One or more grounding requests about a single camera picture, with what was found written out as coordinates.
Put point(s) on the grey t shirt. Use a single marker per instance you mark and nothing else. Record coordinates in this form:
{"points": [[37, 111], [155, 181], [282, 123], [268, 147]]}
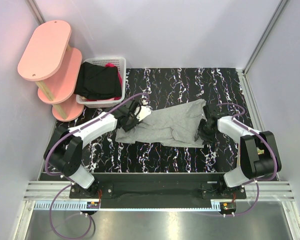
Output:
{"points": [[174, 126]]}

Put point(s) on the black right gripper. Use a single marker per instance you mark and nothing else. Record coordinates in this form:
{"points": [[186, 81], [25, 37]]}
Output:
{"points": [[208, 139]]}

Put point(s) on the black t shirt in basket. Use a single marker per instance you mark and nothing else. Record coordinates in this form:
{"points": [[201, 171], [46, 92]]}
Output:
{"points": [[97, 81]]}

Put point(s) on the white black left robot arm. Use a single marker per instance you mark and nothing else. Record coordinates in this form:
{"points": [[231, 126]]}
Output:
{"points": [[64, 151]]}

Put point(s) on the green picture book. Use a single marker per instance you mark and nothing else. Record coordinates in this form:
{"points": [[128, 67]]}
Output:
{"points": [[238, 159]]}

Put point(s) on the pink three tier shelf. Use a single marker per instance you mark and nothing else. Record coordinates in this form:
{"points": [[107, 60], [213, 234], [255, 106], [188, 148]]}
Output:
{"points": [[53, 65]]}

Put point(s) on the aluminium frame rail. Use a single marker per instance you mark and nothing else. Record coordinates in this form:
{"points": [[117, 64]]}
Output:
{"points": [[269, 211]]}

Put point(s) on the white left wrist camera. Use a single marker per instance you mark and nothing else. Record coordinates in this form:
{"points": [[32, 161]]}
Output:
{"points": [[142, 111]]}

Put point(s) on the white perforated plastic basket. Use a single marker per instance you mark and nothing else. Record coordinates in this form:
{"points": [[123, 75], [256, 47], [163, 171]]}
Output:
{"points": [[101, 82]]}

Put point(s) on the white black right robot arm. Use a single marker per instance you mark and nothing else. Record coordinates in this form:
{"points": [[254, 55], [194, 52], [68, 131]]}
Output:
{"points": [[258, 151]]}

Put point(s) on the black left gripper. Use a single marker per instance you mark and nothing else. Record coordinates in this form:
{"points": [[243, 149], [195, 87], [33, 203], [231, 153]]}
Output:
{"points": [[127, 128]]}

